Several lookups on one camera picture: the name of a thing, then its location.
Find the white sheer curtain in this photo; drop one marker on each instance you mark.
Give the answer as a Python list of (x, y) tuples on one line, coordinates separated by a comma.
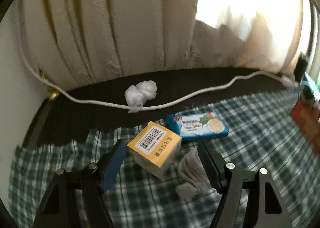
[(250, 42)]

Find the gold curtain tassel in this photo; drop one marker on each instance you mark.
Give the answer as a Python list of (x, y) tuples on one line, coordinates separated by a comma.
[(53, 95)]

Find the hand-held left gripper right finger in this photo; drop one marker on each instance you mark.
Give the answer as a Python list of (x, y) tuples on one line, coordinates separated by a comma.
[(211, 170)]

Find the light grey sock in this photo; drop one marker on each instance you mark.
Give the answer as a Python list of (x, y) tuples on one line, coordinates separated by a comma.
[(192, 175)]

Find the yellow cardboard box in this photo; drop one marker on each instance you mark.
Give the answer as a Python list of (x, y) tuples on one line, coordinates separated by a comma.
[(155, 142)]

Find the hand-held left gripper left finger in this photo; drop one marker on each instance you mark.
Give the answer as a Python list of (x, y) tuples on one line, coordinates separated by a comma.
[(113, 168)]

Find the blue snack packet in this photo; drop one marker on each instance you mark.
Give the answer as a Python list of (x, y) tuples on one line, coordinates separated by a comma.
[(197, 127)]

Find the white power strip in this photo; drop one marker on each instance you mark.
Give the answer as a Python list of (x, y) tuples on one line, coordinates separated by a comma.
[(288, 81)]

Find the white crumpled plastic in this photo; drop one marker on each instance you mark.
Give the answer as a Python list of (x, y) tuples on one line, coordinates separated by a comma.
[(141, 92)]

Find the green plaid cloth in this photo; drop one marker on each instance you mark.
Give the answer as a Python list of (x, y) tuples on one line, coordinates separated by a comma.
[(250, 147)]

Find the black sock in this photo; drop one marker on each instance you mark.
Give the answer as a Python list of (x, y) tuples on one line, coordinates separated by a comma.
[(307, 95)]

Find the black charger adapter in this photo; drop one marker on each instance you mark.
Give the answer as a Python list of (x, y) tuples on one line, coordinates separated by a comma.
[(301, 67)]

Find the red cardboard container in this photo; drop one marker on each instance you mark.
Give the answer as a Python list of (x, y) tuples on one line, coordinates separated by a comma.
[(306, 122)]

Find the beige patterned curtain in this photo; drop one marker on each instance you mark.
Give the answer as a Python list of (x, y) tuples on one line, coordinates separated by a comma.
[(112, 30)]

